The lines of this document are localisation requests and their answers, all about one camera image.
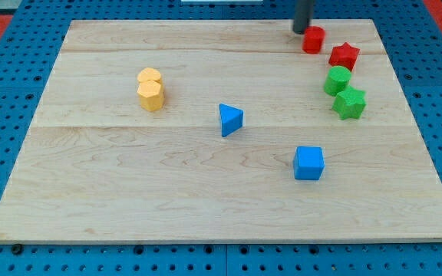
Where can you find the wooden board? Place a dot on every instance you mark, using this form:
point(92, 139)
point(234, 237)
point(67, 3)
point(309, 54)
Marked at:
point(96, 168)

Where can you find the blue cube block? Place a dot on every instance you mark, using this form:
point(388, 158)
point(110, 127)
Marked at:
point(308, 163)

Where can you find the blue triangular prism block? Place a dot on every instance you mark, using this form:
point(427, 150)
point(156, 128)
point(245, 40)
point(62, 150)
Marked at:
point(231, 119)

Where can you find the yellow hexagon block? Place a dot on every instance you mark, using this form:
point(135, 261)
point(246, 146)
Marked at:
point(151, 95)

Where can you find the yellow heart block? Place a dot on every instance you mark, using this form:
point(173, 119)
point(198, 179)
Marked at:
point(149, 74)

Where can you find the green cylinder block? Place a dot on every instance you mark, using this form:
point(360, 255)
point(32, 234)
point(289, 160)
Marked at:
point(337, 80)

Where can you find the green star block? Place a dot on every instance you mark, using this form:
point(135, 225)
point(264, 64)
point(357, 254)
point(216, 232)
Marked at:
point(349, 103)

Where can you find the red cylinder block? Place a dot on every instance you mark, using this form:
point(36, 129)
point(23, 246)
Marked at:
point(314, 37)

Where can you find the red star block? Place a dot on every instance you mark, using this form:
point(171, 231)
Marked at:
point(344, 55)

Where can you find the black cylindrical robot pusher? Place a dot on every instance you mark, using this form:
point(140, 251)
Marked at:
point(302, 16)

